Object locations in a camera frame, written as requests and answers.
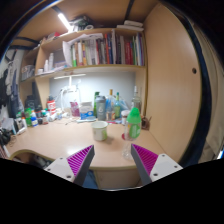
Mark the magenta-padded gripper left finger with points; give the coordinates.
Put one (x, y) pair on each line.
(79, 161)

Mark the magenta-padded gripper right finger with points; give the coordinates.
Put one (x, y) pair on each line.
(146, 160)

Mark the clear bottle with green cap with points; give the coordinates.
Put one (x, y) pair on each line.
(132, 128)

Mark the brown mug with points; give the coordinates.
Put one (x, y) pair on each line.
(145, 123)

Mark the small jar with white lid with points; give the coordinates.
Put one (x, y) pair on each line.
(124, 117)

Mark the blue and white carton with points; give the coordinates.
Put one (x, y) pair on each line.
(86, 111)

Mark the pink packet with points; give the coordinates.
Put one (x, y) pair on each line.
(75, 109)

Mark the grey shaker bottle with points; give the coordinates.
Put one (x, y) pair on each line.
(101, 108)

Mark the green glass bottle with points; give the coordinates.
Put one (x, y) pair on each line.
(117, 108)

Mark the dark green bottle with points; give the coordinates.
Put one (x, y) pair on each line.
(95, 103)

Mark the clear glass bottle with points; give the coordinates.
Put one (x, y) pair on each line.
(136, 100)

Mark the red and white can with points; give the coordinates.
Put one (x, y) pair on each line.
(51, 106)

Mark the yellow-capped glass bottle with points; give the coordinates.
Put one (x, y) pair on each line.
(110, 106)

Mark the small green plastic bottle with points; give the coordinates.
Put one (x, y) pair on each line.
(28, 116)

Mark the under-shelf light bar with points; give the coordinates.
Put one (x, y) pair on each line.
(70, 76)

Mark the wooden shelf unit with books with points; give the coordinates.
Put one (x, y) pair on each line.
(100, 50)

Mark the ceiling strip light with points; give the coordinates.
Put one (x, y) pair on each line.
(64, 21)

